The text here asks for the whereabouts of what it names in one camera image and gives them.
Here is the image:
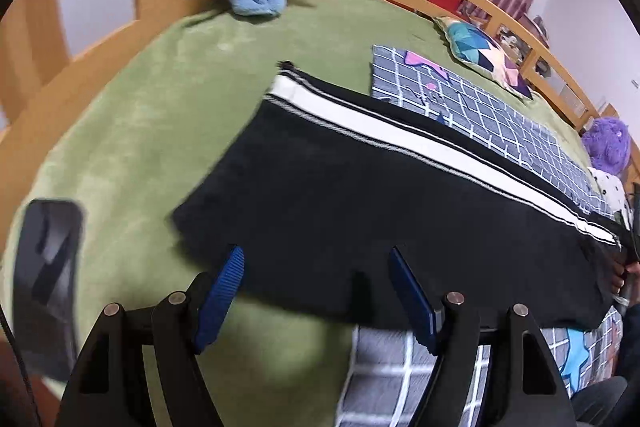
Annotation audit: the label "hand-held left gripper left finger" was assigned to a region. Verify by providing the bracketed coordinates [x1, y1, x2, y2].
[55, 246, 246, 427]

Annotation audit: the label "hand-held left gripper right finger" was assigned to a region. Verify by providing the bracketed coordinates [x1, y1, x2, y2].
[389, 246, 578, 427]

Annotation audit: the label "black pants with white stripe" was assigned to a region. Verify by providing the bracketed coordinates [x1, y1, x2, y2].
[172, 61, 633, 330]

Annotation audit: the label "person's right hand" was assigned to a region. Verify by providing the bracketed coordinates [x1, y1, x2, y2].
[611, 252, 640, 303]

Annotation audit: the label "black smartphone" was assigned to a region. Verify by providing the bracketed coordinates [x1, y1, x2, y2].
[11, 199, 85, 380]

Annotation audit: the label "green blanket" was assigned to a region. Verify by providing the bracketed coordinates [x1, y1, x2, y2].
[0, 0, 601, 427]

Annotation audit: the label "grey checked star quilt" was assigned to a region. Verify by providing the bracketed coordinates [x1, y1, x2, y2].
[336, 44, 626, 427]

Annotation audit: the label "white flower print pillow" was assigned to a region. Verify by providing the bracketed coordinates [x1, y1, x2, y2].
[589, 167, 633, 228]

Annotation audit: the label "purple plush toy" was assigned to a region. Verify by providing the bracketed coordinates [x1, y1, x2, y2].
[581, 117, 632, 178]

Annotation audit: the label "geometric pattern pillow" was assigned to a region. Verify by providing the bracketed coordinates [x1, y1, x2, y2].
[432, 16, 536, 100]

